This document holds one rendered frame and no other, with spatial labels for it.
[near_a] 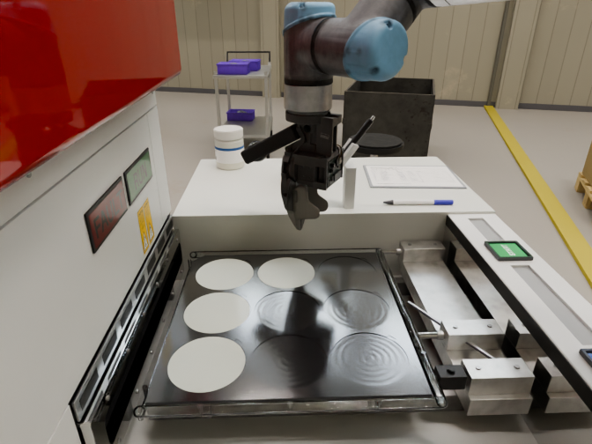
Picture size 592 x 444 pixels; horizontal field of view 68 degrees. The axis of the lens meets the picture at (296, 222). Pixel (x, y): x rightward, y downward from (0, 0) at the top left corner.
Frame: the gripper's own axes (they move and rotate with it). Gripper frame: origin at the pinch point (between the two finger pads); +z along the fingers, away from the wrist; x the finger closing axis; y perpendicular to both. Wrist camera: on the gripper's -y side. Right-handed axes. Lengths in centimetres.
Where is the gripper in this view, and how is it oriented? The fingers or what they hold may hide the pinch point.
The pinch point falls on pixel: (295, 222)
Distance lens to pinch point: 78.8
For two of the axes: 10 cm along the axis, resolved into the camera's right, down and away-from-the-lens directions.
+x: 4.6, -3.9, 8.0
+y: 8.9, 2.0, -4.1
